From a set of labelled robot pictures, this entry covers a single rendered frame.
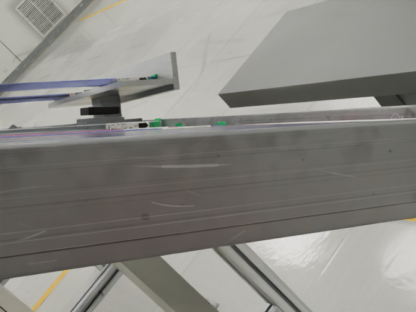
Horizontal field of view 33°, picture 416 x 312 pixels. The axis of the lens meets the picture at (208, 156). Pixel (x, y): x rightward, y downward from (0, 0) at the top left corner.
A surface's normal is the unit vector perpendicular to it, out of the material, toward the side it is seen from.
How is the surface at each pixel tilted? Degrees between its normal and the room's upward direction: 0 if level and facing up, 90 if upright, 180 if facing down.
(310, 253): 0
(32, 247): 90
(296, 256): 0
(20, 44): 90
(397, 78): 90
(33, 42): 90
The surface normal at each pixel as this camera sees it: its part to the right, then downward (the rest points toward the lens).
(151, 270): 0.54, -0.04
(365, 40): -0.64, -0.67
